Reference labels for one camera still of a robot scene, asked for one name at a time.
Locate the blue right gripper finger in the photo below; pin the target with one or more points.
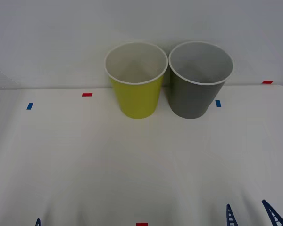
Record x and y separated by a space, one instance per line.
264 202
228 206

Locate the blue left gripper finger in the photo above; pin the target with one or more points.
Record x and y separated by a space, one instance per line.
38 222

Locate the grey plastic waste bin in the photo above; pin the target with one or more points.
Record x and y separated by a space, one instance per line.
191 99

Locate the yellow-green plastic waste bin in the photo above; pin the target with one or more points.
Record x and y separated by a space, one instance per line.
136 99

